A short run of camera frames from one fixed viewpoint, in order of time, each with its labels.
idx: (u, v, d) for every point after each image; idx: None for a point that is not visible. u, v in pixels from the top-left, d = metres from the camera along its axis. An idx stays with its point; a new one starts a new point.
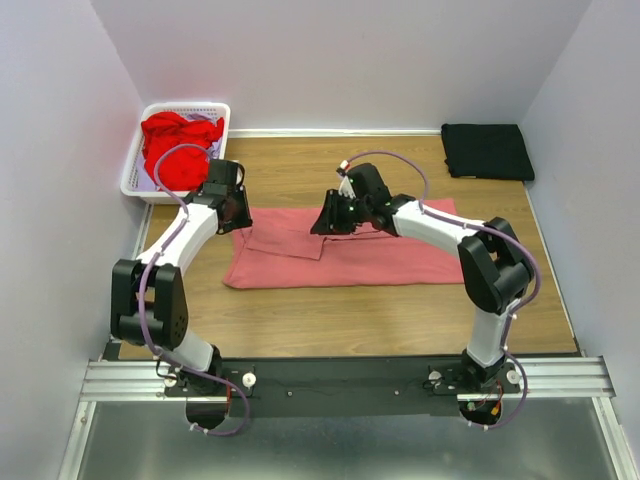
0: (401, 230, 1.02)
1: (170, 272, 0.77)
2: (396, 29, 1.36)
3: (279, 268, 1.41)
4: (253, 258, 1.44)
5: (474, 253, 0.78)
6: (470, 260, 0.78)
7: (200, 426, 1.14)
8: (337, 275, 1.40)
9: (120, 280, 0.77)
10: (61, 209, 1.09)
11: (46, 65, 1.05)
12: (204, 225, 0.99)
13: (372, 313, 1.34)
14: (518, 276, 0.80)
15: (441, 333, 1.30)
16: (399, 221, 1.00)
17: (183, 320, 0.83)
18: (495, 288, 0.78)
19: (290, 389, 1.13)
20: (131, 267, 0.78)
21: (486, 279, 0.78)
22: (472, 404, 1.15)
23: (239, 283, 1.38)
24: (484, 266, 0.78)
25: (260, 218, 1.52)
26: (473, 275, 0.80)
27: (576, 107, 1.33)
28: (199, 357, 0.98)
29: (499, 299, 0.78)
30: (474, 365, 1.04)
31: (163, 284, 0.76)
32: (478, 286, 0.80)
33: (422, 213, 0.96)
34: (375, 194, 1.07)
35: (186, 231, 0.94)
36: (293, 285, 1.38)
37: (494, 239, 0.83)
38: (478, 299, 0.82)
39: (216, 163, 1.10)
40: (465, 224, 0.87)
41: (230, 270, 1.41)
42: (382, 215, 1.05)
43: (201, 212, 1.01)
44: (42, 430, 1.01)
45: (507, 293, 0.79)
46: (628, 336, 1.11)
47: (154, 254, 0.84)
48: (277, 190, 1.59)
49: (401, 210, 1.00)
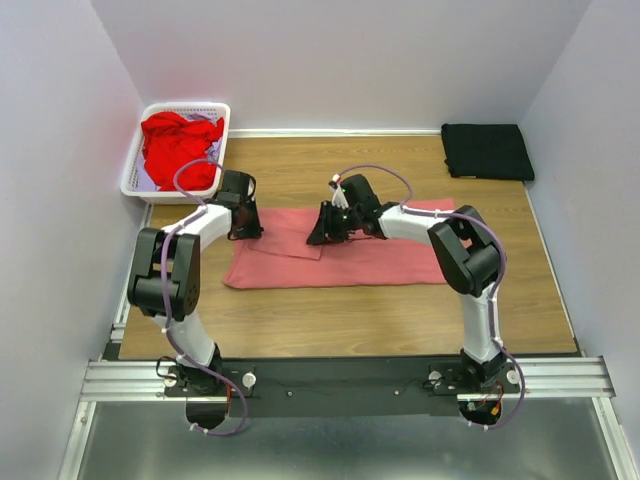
0: (388, 232, 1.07)
1: (192, 239, 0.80)
2: (396, 30, 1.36)
3: (278, 268, 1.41)
4: (252, 261, 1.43)
5: (441, 234, 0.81)
6: (439, 242, 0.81)
7: (200, 426, 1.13)
8: (337, 275, 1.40)
9: (144, 243, 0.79)
10: (61, 209, 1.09)
11: (46, 66, 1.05)
12: (221, 218, 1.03)
13: (372, 313, 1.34)
14: (490, 259, 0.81)
15: (441, 333, 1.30)
16: (384, 223, 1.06)
17: (196, 294, 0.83)
18: (464, 268, 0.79)
19: (290, 389, 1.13)
20: (155, 233, 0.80)
21: (454, 260, 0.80)
22: (472, 404, 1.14)
23: (238, 284, 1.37)
24: (451, 247, 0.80)
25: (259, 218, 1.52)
26: (444, 257, 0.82)
27: (576, 107, 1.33)
28: (200, 353, 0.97)
29: (469, 280, 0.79)
30: (475, 364, 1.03)
31: (185, 249, 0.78)
32: (450, 269, 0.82)
33: (402, 212, 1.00)
34: (364, 201, 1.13)
35: (204, 219, 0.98)
36: (293, 286, 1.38)
37: (464, 226, 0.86)
38: (454, 282, 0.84)
39: (229, 174, 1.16)
40: (436, 213, 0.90)
41: (229, 271, 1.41)
42: (370, 220, 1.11)
43: (216, 207, 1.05)
44: (42, 431, 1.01)
45: (477, 274, 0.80)
46: (628, 336, 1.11)
47: (176, 225, 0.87)
48: (277, 190, 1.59)
49: (385, 213, 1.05)
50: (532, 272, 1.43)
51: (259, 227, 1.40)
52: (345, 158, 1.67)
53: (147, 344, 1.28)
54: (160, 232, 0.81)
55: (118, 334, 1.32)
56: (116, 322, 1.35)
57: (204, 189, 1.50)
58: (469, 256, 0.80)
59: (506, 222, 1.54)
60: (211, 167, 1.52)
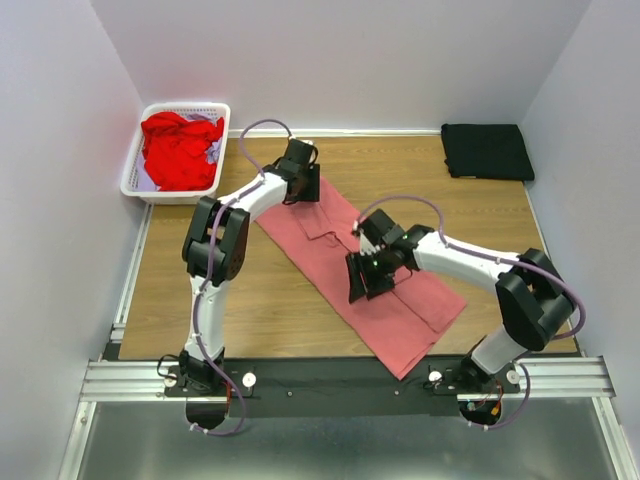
0: (422, 263, 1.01)
1: (242, 217, 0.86)
2: (396, 29, 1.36)
3: (284, 227, 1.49)
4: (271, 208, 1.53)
5: (517, 294, 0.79)
6: (512, 299, 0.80)
7: (200, 426, 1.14)
8: (330, 282, 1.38)
9: (201, 211, 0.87)
10: (60, 209, 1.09)
11: (45, 66, 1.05)
12: (275, 190, 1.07)
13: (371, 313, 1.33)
14: (560, 310, 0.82)
15: (442, 334, 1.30)
16: (421, 255, 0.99)
17: (239, 263, 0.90)
18: (541, 328, 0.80)
19: (290, 389, 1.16)
20: (212, 203, 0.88)
21: (531, 319, 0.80)
22: (472, 404, 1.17)
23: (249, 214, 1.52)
24: (526, 304, 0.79)
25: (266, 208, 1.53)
26: (516, 314, 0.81)
27: (577, 107, 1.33)
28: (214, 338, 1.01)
29: (545, 336, 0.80)
30: (476, 366, 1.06)
31: (234, 226, 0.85)
32: (520, 323, 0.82)
33: (446, 246, 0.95)
34: (388, 233, 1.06)
35: (259, 191, 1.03)
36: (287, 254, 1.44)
37: (528, 272, 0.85)
38: (523, 336, 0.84)
39: (295, 144, 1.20)
40: (498, 258, 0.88)
41: None
42: (400, 248, 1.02)
43: (272, 177, 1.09)
44: (42, 431, 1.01)
45: (552, 327, 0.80)
46: (628, 336, 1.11)
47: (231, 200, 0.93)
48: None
49: (421, 244, 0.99)
50: None
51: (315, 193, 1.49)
52: (345, 157, 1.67)
53: (147, 344, 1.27)
54: (216, 204, 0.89)
55: (118, 334, 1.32)
56: (116, 322, 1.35)
57: (204, 189, 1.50)
58: (542, 310, 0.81)
59: (506, 222, 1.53)
60: (211, 167, 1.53)
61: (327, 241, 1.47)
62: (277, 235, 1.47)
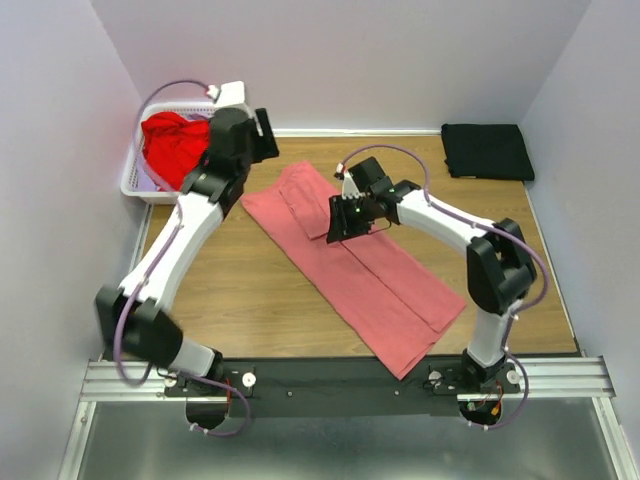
0: (403, 219, 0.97)
1: (154, 309, 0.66)
2: (396, 29, 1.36)
3: (285, 222, 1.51)
4: (272, 203, 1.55)
5: (482, 256, 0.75)
6: (477, 261, 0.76)
7: (200, 426, 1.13)
8: (328, 280, 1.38)
9: (101, 311, 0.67)
10: (60, 209, 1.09)
11: (45, 66, 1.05)
12: (204, 222, 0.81)
13: (371, 313, 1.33)
14: (522, 280, 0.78)
15: (442, 335, 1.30)
16: (402, 211, 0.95)
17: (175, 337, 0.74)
18: (499, 293, 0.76)
19: (290, 389, 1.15)
20: (111, 297, 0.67)
21: (492, 283, 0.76)
22: (472, 404, 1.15)
23: (250, 208, 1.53)
24: (491, 269, 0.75)
25: (265, 206, 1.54)
26: (479, 276, 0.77)
27: (577, 107, 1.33)
28: (197, 363, 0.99)
29: (502, 302, 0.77)
30: (475, 364, 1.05)
31: (145, 323, 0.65)
32: (481, 285, 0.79)
33: (429, 205, 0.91)
34: (377, 184, 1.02)
35: (179, 240, 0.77)
36: (285, 251, 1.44)
37: (501, 239, 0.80)
38: (484, 300, 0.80)
39: (218, 133, 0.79)
40: (475, 223, 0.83)
41: (252, 195, 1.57)
42: (384, 201, 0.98)
43: (196, 202, 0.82)
44: (41, 432, 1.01)
45: (511, 296, 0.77)
46: (628, 336, 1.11)
47: (136, 285, 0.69)
48: (276, 187, 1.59)
49: (405, 199, 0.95)
50: None
51: (275, 146, 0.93)
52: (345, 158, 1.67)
53: None
54: (118, 297, 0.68)
55: None
56: None
57: None
58: (504, 277, 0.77)
59: (506, 222, 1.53)
60: None
61: (327, 241, 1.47)
62: (276, 235, 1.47)
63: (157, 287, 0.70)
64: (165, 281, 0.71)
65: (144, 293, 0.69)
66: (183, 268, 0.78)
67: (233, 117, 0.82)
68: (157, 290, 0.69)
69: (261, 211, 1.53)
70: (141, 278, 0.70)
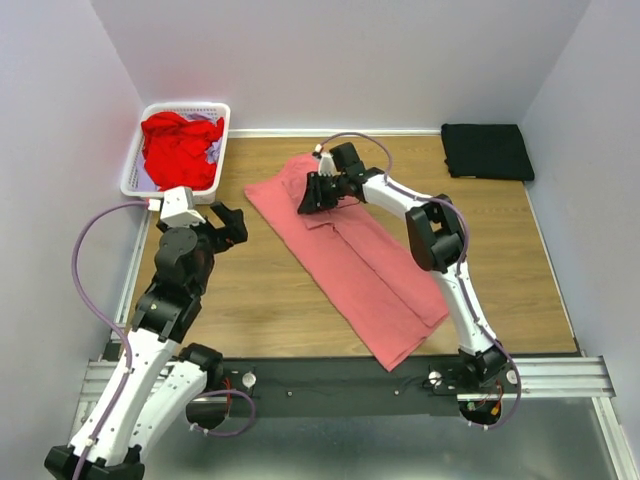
0: (368, 198, 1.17)
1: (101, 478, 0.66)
2: (396, 29, 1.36)
3: (285, 211, 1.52)
4: (274, 192, 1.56)
5: (416, 219, 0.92)
6: (412, 225, 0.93)
7: (200, 426, 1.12)
8: (324, 271, 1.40)
9: (53, 470, 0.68)
10: (61, 209, 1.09)
11: (45, 66, 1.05)
12: (156, 362, 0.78)
13: (363, 304, 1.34)
14: (454, 244, 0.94)
15: (435, 330, 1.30)
16: (366, 190, 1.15)
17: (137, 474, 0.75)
18: (432, 251, 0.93)
19: (290, 389, 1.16)
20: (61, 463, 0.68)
21: (426, 244, 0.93)
22: (472, 404, 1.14)
23: (252, 196, 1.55)
24: (423, 230, 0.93)
25: (267, 194, 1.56)
26: (416, 239, 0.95)
27: (577, 107, 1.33)
28: (189, 396, 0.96)
29: (435, 261, 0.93)
30: (474, 363, 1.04)
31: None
32: (420, 248, 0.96)
33: (385, 184, 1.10)
34: (351, 166, 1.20)
35: (129, 386, 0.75)
36: (284, 240, 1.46)
37: (438, 211, 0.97)
38: (423, 262, 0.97)
39: (163, 265, 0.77)
40: (416, 197, 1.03)
41: (256, 184, 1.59)
42: (354, 183, 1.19)
43: (146, 339, 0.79)
44: (41, 433, 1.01)
45: (443, 256, 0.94)
46: (627, 336, 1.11)
47: (84, 448, 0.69)
48: (279, 178, 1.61)
49: (368, 180, 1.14)
50: (532, 272, 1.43)
51: (245, 231, 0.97)
52: None
53: None
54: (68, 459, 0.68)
55: (118, 334, 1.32)
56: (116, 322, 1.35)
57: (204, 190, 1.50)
58: (438, 240, 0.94)
59: (506, 222, 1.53)
60: (211, 167, 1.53)
61: (326, 232, 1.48)
62: (276, 224, 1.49)
63: (105, 446, 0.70)
64: (114, 438, 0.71)
65: (92, 455, 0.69)
66: (136, 412, 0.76)
67: (178, 247, 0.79)
68: (107, 449, 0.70)
69: (262, 200, 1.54)
70: (89, 440, 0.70)
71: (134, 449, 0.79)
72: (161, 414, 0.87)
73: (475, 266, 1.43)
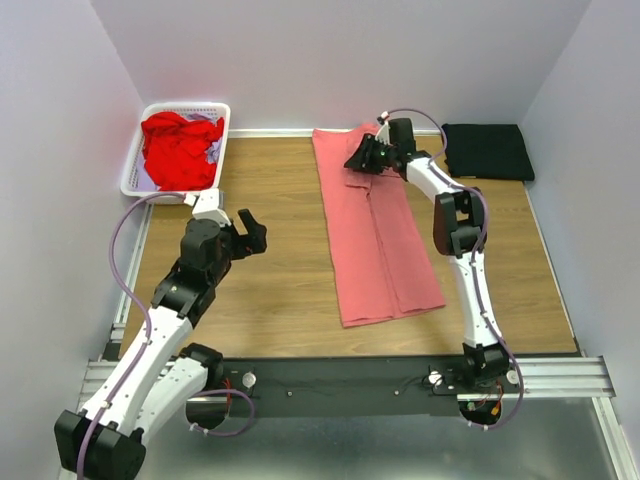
0: (409, 176, 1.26)
1: (113, 438, 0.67)
2: (396, 29, 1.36)
3: (334, 163, 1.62)
4: (332, 142, 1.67)
5: (443, 204, 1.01)
6: (440, 209, 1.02)
7: (200, 426, 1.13)
8: (338, 226, 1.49)
9: (62, 435, 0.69)
10: (61, 209, 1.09)
11: (44, 65, 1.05)
12: (173, 337, 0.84)
13: (347, 262, 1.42)
14: (471, 235, 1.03)
15: (404, 316, 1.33)
16: (409, 168, 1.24)
17: (139, 457, 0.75)
18: (449, 236, 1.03)
19: (290, 390, 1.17)
20: (74, 425, 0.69)
21: (446, 228, 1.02)
22: (472, 404, 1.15)
23: (316, 140, 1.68)
24: (448, 219, 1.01)
25: (318, 151, 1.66)
26: (440, 222, 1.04)
27: (577, 107, 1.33)
28: (190, 391, 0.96)
29: (450, 244, 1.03)
30: (474, 357, 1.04)
31: (104, 451, 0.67)
32: (440, 230, 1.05)
33: (428, 167, 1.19)
34: (402, 142, 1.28)
35: (145, 358, 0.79)
36: (323, 187, 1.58)
37: (468, 203, 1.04)
38: (440, 244, 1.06)
39: (188, 248, 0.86)
40: (451, 183, 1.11)
41: (325, 132, 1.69)
42: (401, 160, 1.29)
43: (166, 317, 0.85)
44: (41, 433, 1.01)
45: (458, 244, 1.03)
46: (627, 336, 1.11)
47: (98, 411, 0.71)
48: (345, 136, 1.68)
49: (414, 161, 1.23)
50: (532, 272, 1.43)
51: (264, 243, 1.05)
52: None
53: None
54: (80, 423, 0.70)
55: (118, 334, 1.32)
56: (116, 321, 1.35)
57: (203, 189, 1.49)
58: (458, 228, 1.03)
59: (506, 222, 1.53)
60: (211, 166, 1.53)
61: (358, 195, 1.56)
62: (323, 169, 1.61)
63: (119, 411, 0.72)
64: (127, 404, 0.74)
65: (105, 418, 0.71)
66: (148, 385, 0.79)
67: (203, 233, 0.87)
68: (119, 414, 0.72)
69: (316, 151, 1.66)
70: (104, 402, 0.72)
71: (137, 431, 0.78)
72: (166, 400, 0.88)
73: None
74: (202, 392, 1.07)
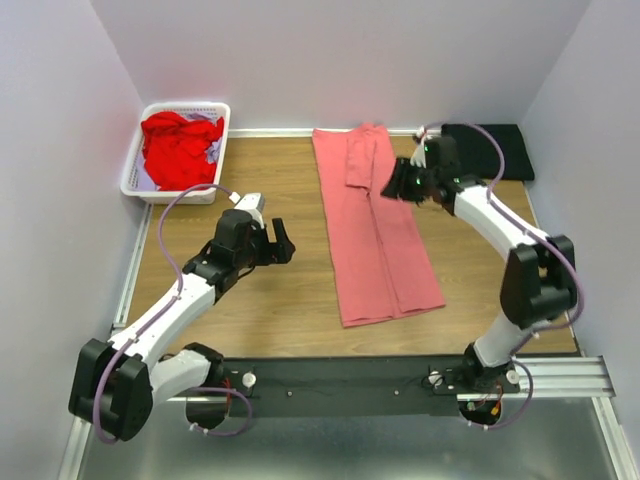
0: (458, 209, 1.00)
1: (136, 369, 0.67)
2: (396, 28, 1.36)
3: (334, 163, 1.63)
4: (331, 143, 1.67)
5: (523, 263, 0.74)
6: (517, 268, 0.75)
7: (200, 426, 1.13)
8: (338, 226, 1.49)
9: (85, 362, 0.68)
10: (60, 210, 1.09)
11: (44, 66, 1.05)
12: (201, 298, 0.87)
13: (346, 261, 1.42)
14: (557, 300, 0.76)
15: (404, 317, 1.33)
16: (460, 202, 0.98)
17: (146, 410, 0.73)
18: (529, 304, 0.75)
19: (290, 390, 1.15)
20: (99, 351, 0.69)
21: (524, 293, 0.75)
22: (472, 404, 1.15)
23: (316, 140, 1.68)
24: (530, 280, 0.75)
25: (318, 152, 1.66)
26: (515, 284, 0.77)
27: (577, 107, 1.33)
28: (191, 378, 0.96)
29: (528, 314, 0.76)
30: (474, 357, 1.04)
31: (124, 381, 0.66)
32: (513, 294, 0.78)
33: (487, 202, 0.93)
34: (445, 168, 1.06)
35: (173, 310, 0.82)
36: (323, 186, 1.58)
37: (550, 256, 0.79)
38: (510, 309, 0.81)
39: (223, 228, 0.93)
40: (526, 231, 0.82)
41: (325, 132, 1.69)
42: (446, 187, 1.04)
43: (195, 282, 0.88)
44: (41, 433, 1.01)
45: (540, 313, 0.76)
46: (627, 336, 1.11)
47: (126, 342, 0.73)
48: (346, 136, 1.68)
49: (466, 192, 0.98)
50: None
51: (288, 256, 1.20)
52: None
53: None
54: (105, 351, 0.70)
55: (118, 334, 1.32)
56: (116, 321, 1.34)
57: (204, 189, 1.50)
58: (540, 293, 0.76)
59: None
60: (211, 166, 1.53)
61: (358, 195, 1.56)
62: (323, 169, 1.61)
63: (144, 347, 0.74)
64: (152, 344, 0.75)
65: (131, 351, 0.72)
66: (170, 337, 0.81)
67: (238, 218, 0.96)
68: (143, 349, 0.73)
69: (317, 150, 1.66)
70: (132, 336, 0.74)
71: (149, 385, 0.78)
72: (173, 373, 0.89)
73: (476, 266, 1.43)
74: (198, 389, 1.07)
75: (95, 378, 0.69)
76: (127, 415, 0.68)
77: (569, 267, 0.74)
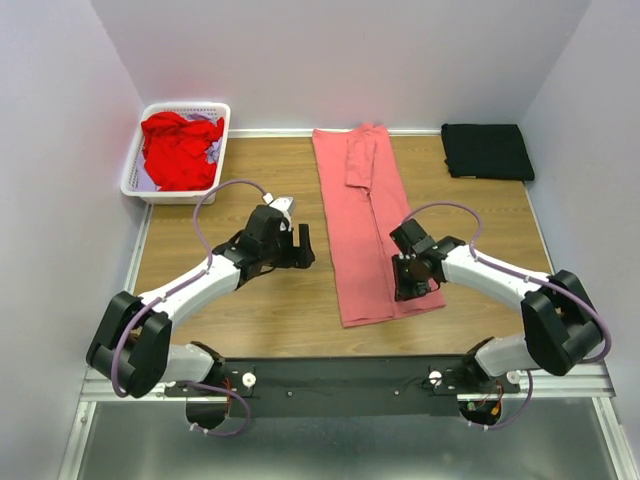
0: (449, 275, 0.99)
1: (161, 324, 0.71)
2: (396, 28, 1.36)
3: (334, 163, 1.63)
4: (331, 143, 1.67)
5: (539, 311, 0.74)
6: (536, 319, 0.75)
7: (200, 426, 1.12)
8: (339, 226, 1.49)
9: (114, 311, 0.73)
10: (61, 210, 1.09)
11: (44, 66, 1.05)
12: (226, 278, 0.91)
13: (346, 261, 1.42)
14: (587, 335, 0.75)
15: (404, 317, 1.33)
16: (448, 268, 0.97)
17: (158, 373, 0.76)
18: (562, 351, 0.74)
19: (290, 390, 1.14)
20: (129, 303, 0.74)
21: (554, 341, 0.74)
22: (472, 404, 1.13)
23: (316, 140, 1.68)
24: (552, 328, 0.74)
25: (319, 152, 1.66)
26: (539, 335, 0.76)
27: (577, 107, 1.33)
28: (198, 367, 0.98)
29: (567, 361, 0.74)
30: (474, 362, 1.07)
31: (148, 334, 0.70)
32: (542, 345, 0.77)
33: (475, 260, 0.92)
34: (418, 243, 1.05)
35: (199, 282, 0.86)
36: (323, 186, 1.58)
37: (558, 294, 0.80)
38: (546, 361, 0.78)
39: (255, 220, 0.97)
40: (528, 275, 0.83)
41: (326, 132, 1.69)
42: (429, 258, 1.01)
43: (224, 262, 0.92)
44: (41, 433, 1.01)
45: (577, 356, 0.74)
46: (627, 337, 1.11)
47: (155, 298, 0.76)
48: (346, 136, 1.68)
49: (449, 257, 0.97)
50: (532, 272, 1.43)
51: (308, 258, 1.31)
52: None
53: None
54: (133, 304, 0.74)
55: None
56: None
57: (204, 189, 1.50)
58: (569, 335, 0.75)
59: (506, 222, 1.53)
60: (211, 166, 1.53)
61: (358, 195, 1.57)
62: (323, 169, 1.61)
63: (171, 307, 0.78)
64: (179, 306, 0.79)
65: (159, 307, 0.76)
66: (192, 307, 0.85)
67: (270, 212, 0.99)
68: (170, 308, 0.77)
69: (317, 150, 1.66)
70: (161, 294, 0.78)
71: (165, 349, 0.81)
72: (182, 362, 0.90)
73: None
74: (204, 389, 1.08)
75: (119, 329, 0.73)
76: (142, 370, 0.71)
77: (582, 302, 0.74)
